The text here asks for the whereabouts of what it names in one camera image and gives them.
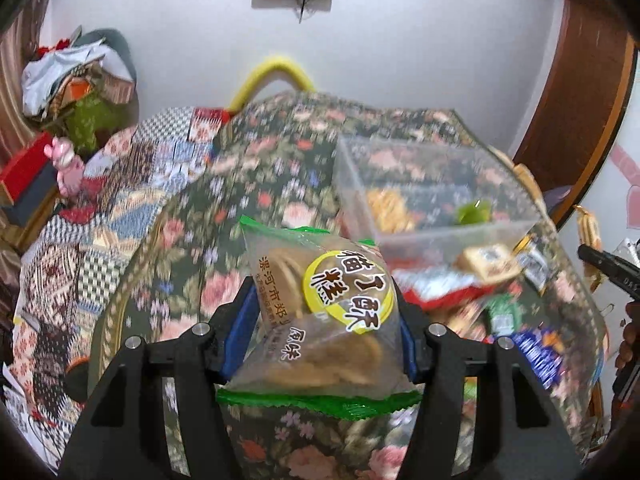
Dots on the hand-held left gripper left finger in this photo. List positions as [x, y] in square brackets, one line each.
[238, 340]

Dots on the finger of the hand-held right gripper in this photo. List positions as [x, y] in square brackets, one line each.
[607, 260]
[628, 385]

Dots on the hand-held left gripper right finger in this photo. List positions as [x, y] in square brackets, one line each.
[408, 352]

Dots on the orange wafer packet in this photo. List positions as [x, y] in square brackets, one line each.
[589, 240]

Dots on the red snack packet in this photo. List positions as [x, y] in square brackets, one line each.
[440, 290]

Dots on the green-edged clear pastry packet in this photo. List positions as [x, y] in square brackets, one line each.
[340, 290]

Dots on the beige barcoded snack packet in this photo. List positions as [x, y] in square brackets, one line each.
[487, 260]

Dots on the lime green candy packet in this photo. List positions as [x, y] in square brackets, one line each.
[472, 212]

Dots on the brown cracker packet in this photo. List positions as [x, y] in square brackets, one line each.
[390, 210]

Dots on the clear plastic box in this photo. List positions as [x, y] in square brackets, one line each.
[425, 170]

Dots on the white wardrobe door with hearts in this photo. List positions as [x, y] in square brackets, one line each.
[615, 185]

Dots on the blue snack packet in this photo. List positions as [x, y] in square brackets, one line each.
[540, 357]

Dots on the dark green snack packet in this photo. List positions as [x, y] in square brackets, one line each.
[502, 312]

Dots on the beige cloth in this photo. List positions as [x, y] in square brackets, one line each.
[526, 177]

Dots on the floral tablecloth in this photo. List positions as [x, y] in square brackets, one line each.
[240, 200]

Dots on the brown wooden door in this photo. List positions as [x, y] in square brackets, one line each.
[580, 90]

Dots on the patchwork quilt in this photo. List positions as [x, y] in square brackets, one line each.
[125, 200]

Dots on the wooden nightstand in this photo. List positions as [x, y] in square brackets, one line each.
[25, 232]

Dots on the pink plush toy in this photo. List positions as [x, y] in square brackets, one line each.
[65, 165]

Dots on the dark grey box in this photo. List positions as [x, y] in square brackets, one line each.
[35, 195]

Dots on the green patterned cloth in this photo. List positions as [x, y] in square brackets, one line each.
[92, 120]

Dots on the yellow foam tube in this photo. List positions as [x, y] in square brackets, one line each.
[272, 67]

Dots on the red box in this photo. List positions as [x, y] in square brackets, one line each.
[22, 167]

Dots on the grey chair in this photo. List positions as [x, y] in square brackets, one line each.
[117, 47]

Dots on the pile of clothes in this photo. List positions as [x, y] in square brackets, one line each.
[60, 67]

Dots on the brown striped curtain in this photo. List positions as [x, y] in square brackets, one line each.
[20, 75]

